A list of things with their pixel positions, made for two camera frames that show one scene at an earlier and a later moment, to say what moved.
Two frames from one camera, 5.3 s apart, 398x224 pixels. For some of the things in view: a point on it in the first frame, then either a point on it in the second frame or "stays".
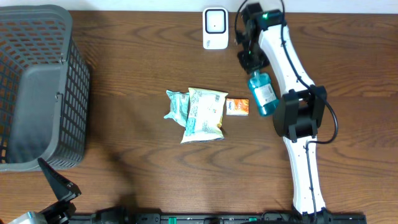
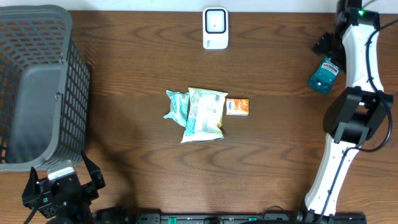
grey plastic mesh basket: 44,89 stays
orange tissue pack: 237,107 stays
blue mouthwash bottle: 263,93 → 324,78
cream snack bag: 205,115 stays
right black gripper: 249,63 → 323,44
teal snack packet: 180,102 stays
